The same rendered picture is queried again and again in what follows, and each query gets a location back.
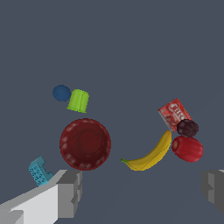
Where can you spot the red gelatin box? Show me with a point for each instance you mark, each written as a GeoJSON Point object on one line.
{"type": "Point", "coordinates": [172, 112]}

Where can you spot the dark blue ball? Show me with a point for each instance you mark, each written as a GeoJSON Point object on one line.
{"type": "Point", "coordinates": [61, 93]}

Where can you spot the lime green cup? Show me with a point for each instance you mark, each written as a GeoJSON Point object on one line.
{"type": "Point", "coordinates": [78, 100]}

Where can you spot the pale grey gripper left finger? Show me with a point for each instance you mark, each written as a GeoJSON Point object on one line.
{"type": "Point", "coordinates": [43, 201]}

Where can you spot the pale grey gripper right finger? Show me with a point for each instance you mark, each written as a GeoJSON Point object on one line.
{"type": "Point", "coordinates": [215, 186]}

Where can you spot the red apple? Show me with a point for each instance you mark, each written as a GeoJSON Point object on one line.
{"type": "Point", "coordinates": [188, 148]}

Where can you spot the light blue toy block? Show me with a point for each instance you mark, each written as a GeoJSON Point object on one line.
{"type": "Point", "coordinates": [38, 172]}

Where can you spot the dark purple plum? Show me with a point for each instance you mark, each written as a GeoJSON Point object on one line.
{"type": "Point", "coordinates": [187, 127]}

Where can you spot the dark red bowl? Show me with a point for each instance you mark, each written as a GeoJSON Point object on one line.
{"type": "Point", "coordinates": [85, 144]}

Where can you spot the yellow banana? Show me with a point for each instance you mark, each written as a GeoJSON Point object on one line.
{"type": "Point", "coordinates": [154, 156]}

